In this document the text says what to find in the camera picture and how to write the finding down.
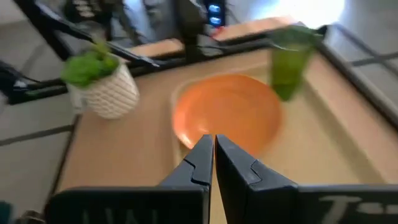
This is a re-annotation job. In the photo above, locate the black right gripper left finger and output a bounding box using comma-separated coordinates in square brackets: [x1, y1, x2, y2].
[45, 134, 215, 224]

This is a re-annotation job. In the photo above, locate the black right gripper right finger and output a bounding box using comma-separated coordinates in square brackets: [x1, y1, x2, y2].
[215, 134, 398, 224]

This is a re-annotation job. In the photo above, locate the beige plastic tray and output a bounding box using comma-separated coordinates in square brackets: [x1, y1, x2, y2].
[169, 67, 392, 187]

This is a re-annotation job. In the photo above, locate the orange plate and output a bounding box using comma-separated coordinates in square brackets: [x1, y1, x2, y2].
[172, 73, 284, 156]

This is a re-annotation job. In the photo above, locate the green faceted cup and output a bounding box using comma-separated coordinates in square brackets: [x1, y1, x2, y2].
[267, 24, 324, 102]

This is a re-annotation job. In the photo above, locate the green plant in white pot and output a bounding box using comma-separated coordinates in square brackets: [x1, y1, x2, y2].
[60, 40, 141, 121]

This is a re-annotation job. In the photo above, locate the black device with blue light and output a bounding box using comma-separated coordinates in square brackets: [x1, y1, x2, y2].
[203, 0, 227, 27]

